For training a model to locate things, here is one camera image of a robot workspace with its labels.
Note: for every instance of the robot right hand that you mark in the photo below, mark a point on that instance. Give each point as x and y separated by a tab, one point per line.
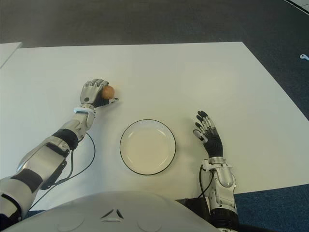
213	143

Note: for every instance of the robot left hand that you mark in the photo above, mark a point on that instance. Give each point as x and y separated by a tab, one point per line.
91	93

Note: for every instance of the red yellow apple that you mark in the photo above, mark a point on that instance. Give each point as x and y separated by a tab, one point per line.
109	92

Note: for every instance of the robot right arm silver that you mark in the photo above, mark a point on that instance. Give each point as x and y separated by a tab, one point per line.
224	178

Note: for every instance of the robot left arm silver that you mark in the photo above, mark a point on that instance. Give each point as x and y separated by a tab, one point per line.
43	157

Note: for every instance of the white plate black rim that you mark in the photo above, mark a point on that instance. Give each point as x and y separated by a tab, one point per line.
147	147

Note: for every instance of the grey robot torso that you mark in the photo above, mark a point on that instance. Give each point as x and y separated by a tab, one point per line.
120	212

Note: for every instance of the white handheld controller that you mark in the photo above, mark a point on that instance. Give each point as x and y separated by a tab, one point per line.
304	57

